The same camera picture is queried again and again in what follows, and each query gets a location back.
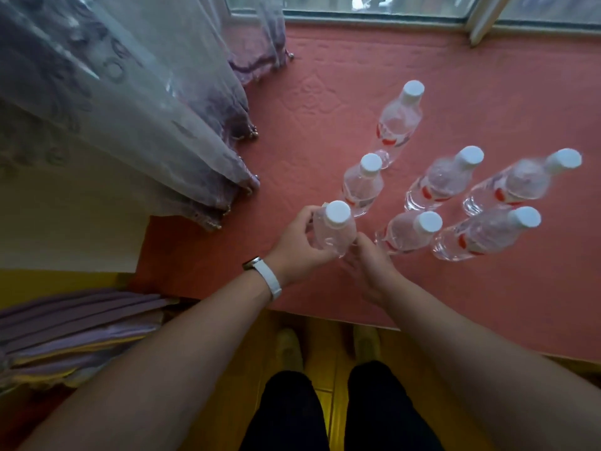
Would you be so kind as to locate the sheer purple curtain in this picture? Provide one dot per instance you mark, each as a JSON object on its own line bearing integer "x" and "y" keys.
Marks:
{"x": 117, "y": 89}

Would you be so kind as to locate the person's white shoe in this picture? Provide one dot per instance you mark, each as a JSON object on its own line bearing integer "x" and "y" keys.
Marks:
{"x": 288, "y": 349}

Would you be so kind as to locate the red window seat mat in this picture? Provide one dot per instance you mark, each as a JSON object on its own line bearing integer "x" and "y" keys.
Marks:
{"x": 516, "y": 286}

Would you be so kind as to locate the person's right hand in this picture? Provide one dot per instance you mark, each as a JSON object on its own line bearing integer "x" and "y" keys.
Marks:
{"x": 373, "y": 277}

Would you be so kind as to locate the clear plastic water bottle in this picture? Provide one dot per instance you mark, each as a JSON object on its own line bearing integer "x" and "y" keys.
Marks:
{"x": 398, "y": 122}
{"x": 486, "y": 232}
{"x": 521, "y": 180}
{"x": 362, "y": 183}
{"x": 443, "y": 178}
{"x": 408, "y": 232}
{"x": 335, "y": 227}

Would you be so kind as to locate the large bay window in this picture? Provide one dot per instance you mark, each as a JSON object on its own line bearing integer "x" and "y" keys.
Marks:
{"x": 469, "y": 14}

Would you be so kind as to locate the brown striped curtain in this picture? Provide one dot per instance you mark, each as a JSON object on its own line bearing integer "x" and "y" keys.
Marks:
{"x": 70, "y": 333}

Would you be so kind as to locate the person's left hand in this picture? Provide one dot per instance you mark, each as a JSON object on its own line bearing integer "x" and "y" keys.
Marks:
{"x": 293, "y": 255}

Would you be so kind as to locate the person's black trousers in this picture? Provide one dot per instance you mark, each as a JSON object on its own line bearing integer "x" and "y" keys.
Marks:
{"x": 375, "y": 413}

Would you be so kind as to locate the person's left forearm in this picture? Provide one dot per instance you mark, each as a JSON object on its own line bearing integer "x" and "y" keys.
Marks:
{"x": 155, "y": 380}

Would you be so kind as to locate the person's right forearm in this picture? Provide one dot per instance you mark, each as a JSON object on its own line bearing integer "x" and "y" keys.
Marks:
{"x": 493, "y": 361}

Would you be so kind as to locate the smartwatch with white band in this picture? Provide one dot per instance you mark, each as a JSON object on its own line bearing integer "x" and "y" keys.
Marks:
{"x": 270, "y": 277}

